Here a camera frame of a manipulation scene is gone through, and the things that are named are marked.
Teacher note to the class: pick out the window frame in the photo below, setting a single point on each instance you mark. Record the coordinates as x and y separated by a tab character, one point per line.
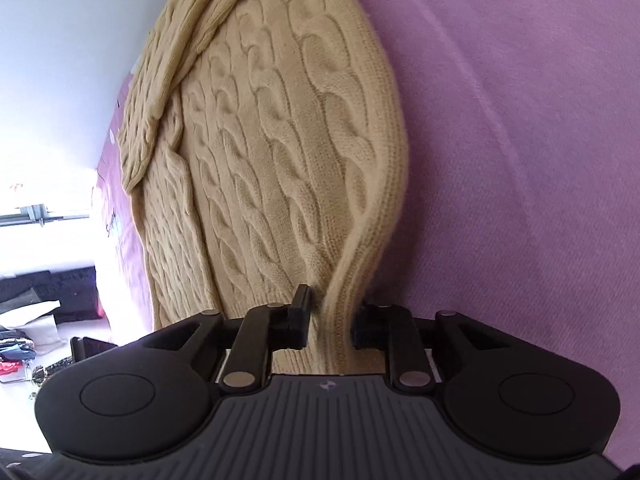
45	214

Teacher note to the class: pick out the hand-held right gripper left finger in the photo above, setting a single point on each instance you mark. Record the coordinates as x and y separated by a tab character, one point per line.
300	322

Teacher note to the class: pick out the pile of colourful clothes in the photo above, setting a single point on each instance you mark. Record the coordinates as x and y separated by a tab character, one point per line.
15	355

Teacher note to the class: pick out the dark sofa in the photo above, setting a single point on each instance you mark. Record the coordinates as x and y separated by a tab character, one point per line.
70	290

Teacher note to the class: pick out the dark rectangular object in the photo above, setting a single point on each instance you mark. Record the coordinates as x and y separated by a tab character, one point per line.
92	347

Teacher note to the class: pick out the purple floral bed sheet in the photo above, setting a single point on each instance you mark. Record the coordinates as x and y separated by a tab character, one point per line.
500	160

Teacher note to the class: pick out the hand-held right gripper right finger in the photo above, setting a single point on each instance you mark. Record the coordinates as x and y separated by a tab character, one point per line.
367	332

